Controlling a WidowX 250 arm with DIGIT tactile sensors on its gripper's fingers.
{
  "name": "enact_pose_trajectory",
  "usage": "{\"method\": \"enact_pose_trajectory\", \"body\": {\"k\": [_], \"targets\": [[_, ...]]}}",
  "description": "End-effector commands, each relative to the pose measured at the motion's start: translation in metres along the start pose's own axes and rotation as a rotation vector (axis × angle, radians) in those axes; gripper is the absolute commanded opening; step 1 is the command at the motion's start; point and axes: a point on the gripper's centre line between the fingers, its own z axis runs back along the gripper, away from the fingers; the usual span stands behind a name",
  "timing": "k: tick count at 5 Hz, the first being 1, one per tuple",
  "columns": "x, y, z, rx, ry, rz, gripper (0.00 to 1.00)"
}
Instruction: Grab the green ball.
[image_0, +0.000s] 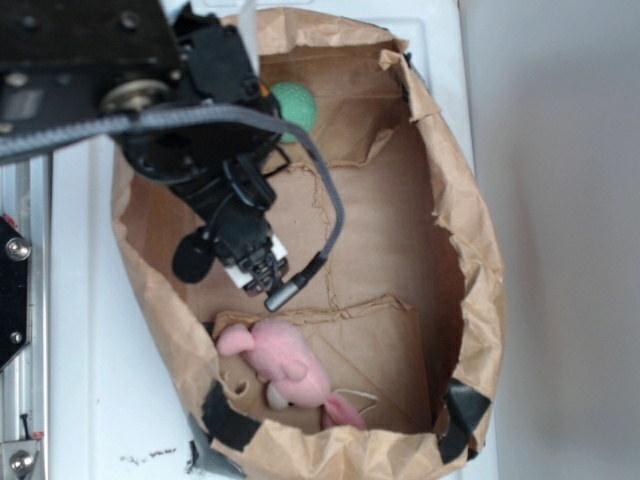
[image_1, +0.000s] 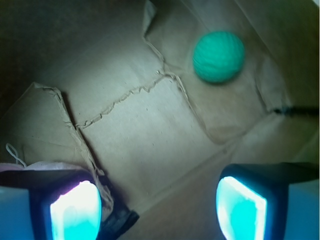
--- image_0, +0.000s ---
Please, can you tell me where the grey braided cable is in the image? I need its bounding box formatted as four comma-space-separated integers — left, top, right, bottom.
0, 103, 347, 312

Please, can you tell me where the black round microphone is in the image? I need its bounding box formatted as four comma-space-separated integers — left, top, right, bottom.
172, 227, 216, 284

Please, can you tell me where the brown paper bag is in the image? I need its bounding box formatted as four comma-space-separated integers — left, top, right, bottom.
112, 7, 506, 479

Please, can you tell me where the aluminium frame rail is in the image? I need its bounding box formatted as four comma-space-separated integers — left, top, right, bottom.
1, 157, 52, 479

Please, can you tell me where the black metal bracket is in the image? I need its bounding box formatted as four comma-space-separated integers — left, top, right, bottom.
0, 215, 31, 372

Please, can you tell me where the green foam ball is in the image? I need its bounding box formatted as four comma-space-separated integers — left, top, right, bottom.
271, 81, 318, 134

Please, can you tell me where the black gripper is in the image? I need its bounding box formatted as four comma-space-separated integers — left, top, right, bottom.
122, 12, 287, 289

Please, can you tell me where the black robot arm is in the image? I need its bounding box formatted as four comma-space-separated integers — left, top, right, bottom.
1, 1, 287, 292

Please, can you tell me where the pink plush bunny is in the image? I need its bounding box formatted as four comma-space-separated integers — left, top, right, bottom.
216, 318, 366, 430

